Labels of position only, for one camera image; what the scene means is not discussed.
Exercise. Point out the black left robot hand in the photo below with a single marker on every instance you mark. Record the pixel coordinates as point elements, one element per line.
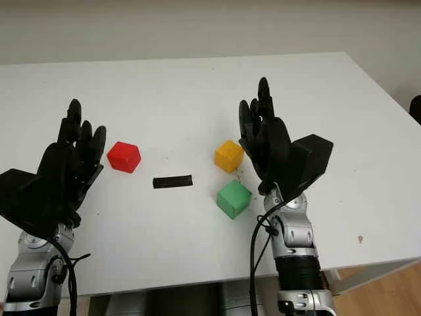
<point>65,158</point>

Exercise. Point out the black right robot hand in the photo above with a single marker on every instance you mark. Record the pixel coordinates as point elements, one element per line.
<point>269,145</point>

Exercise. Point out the yellow cube block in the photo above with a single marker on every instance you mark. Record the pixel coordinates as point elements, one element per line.
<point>228,156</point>

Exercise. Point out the red cube block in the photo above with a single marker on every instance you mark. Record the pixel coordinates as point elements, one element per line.
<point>123,156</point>

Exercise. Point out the green cube block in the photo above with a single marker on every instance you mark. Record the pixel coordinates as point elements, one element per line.
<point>233,197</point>

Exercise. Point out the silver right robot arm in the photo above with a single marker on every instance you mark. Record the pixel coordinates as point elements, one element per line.
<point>296,230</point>

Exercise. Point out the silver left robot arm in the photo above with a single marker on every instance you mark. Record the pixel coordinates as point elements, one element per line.
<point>29,270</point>

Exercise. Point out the black tape strip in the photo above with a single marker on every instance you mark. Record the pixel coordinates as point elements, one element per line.
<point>172,182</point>

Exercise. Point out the dark round background object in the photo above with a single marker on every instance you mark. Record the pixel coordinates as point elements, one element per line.
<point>416,110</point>

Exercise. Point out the grey robot lower body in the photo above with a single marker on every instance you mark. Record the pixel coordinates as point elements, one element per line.
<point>184,299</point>

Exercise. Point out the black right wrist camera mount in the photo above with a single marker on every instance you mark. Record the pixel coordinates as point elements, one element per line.
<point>309,158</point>

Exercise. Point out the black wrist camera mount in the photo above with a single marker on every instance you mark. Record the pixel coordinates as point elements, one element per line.
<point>309,158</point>
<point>23,197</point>

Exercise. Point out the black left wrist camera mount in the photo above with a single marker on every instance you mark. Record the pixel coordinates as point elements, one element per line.
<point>23,197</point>

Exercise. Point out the white table frame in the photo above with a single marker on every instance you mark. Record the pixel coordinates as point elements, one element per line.
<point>371,276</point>

